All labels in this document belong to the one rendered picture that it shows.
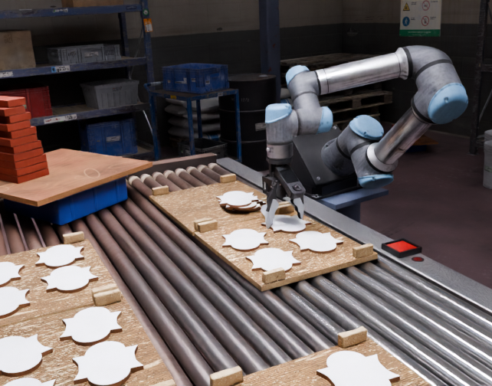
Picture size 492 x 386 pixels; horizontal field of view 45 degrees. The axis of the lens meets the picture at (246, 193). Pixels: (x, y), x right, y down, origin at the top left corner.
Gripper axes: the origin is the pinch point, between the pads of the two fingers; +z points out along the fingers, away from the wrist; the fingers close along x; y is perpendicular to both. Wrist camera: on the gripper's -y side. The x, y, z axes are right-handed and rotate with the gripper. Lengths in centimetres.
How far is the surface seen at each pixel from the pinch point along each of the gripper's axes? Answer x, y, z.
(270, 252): 14.8, -16.3, 0.1
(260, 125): -182, 348, 41
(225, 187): -1.9, 45.4, -0.5
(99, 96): -53, 435, 7
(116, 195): 36, 54, -2
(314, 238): -0.2, -14.9, 0.0
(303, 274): 13.6, -30.6, 1.4
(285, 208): -5.0, 8.5, -1.5
